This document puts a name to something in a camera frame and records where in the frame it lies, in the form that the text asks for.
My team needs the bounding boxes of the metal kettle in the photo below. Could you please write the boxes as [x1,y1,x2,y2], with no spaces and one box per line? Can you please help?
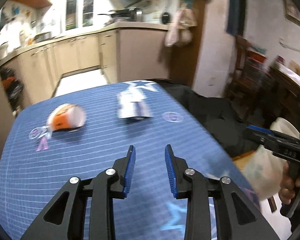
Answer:
[129,8,143,22]

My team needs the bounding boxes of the beige kitchen cabinets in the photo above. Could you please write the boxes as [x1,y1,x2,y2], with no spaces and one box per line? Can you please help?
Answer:
[0,22,169,107]

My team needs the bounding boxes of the black trash bags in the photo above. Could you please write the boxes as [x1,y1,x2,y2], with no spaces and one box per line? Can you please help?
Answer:
[0,67,24,111]

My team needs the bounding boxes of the blue grid table mat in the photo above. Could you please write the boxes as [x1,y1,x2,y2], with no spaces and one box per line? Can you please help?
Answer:
[0,80,258,239]

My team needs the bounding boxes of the kitchen window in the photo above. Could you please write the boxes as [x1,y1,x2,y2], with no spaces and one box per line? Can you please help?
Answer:
[64,0,94,31]

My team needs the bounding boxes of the hanging cloth bags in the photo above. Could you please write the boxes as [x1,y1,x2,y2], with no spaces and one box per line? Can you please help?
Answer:
[165,0,197,47]

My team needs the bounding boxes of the small black hanging pan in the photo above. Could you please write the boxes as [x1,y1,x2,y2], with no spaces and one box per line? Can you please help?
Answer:
[161,0,170,25]

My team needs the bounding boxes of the white plastic trash bag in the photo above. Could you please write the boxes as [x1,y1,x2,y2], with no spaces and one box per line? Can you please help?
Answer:
[242,117,300,200]

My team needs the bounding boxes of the black wok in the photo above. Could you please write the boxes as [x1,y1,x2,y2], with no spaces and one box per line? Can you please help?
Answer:
[98,9,130,18]

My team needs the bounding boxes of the black cloth on chair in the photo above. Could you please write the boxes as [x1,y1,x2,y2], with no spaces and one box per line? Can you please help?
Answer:
[152,79,258,158]

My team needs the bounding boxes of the right hand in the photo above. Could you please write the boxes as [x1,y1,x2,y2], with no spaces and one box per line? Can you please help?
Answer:
[279,162,300,206]

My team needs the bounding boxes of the crumpled white blue paper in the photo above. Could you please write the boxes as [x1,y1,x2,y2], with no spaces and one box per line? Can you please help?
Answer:
[117,88,152,120]

